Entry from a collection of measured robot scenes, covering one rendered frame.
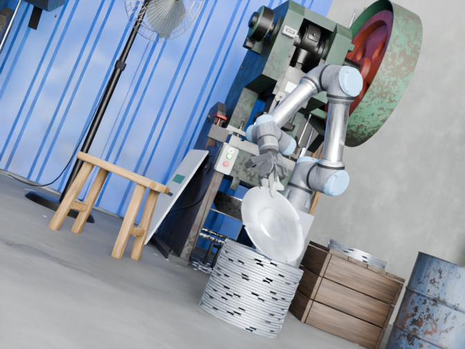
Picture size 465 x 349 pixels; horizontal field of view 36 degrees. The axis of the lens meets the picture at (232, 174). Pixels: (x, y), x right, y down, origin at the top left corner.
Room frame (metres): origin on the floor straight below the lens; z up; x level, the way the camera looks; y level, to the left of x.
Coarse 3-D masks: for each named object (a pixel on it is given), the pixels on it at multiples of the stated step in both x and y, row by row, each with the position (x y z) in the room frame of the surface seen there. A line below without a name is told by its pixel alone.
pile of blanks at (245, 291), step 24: (216, 264) 2.47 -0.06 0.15; (240, 264) 2.37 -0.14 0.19; (264, 264) 2.35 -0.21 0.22; (216, 288) 2.41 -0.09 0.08; (240, 288) 2.36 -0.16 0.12; (264, 288) 2.35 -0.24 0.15; (288, 288) 2.50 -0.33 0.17; (216, 312) 2.38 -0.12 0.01; (240, 312) 2.35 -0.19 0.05; (264, 312) 2.37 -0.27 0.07; (264, 336) 2.39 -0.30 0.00
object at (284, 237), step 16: (256, 192) 2.53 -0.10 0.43; (256, 208) 2.49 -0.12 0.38; (272, 208) 2.54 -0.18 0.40; (288, 208) 2.60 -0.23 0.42; (256, 224) 2.46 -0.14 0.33; (272, 224) 2.50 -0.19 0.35; (288, 224) 2.56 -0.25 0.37; (256, 240) 2.42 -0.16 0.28; (272, 240) 2.47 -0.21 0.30; (288, 240) 2.53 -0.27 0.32; (272, 256) 2.44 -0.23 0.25; (288, 256) 2.49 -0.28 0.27
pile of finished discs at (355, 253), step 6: (330, 240) 3.42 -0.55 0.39; (330, 246) 3.39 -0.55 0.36; (336, 246) 3.35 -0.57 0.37; (342, 246) 3.33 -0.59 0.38; (342, 252) 3.32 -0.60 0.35; (348, 252) 3.30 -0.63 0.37; (354, 252) 3.30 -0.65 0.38; (360, 252) 3.29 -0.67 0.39; (360, 258) 3.29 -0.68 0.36; (366, 258) 3.38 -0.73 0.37; (372, 258) 3.29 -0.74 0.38; (378, 258) 3.31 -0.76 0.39; (372, 264) 3.30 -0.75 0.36; (378, 264) 3.32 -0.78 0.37; (384, 264) 3.34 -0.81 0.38; (384, 270) 3.38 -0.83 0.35
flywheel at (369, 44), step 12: (384, 12) 3.93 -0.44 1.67; (372, 24) 4.05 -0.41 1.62; (384, 24) 3.95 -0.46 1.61; (360, 36) 4.17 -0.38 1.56; (372, 36) 4.07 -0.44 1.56; (384, 36) 3.90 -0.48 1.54; (360, 48) 4.18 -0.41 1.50; (372, 48) 3.99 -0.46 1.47; (384, 48) 3.83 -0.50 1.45; (360, 60) 4.00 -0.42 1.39; (372, 60) 3.92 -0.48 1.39; (360, 72) 3.93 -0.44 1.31; (372, 72) 3.86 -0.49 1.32; (360, 96) 3.91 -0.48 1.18
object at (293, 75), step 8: (288, 72) 3.82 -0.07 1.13; (296, 72) 3.83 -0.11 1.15; (288, 80) 3.82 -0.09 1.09; (296, 80) 3.83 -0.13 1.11; (280, 88) 3.82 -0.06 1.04; (288, 88) 3.83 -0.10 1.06; (272, 96) 3.86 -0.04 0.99; (280, 96) 3.80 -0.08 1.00; (272, 104) 3.82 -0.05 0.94; (296, 112) 3.85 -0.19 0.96; (288, 120) 3.83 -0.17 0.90
